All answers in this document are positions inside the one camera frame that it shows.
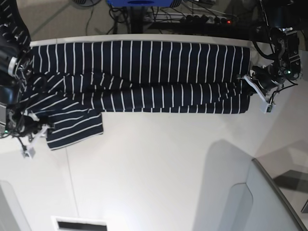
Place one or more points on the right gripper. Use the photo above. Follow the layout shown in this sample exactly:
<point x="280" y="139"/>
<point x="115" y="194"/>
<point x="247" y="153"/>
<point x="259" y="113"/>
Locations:
<point x="17" y="124"/>

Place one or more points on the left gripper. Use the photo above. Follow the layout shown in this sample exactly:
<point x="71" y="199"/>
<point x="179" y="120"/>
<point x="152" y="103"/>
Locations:
<point x="266" y="78"/>

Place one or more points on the navy white striped t-shirt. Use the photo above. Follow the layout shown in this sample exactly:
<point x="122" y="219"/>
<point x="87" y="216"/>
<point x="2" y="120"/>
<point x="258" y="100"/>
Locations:
<point x="85" y="79"/>

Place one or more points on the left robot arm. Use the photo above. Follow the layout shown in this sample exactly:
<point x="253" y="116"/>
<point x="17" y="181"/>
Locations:
<point x="280" y="20"/>

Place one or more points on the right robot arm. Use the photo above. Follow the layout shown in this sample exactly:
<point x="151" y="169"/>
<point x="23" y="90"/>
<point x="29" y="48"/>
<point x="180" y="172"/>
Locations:
<point x="19" y="85"/>

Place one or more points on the black power strip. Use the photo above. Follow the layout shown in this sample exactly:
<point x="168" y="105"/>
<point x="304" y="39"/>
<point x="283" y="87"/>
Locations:
<point x="206" y="19"/>

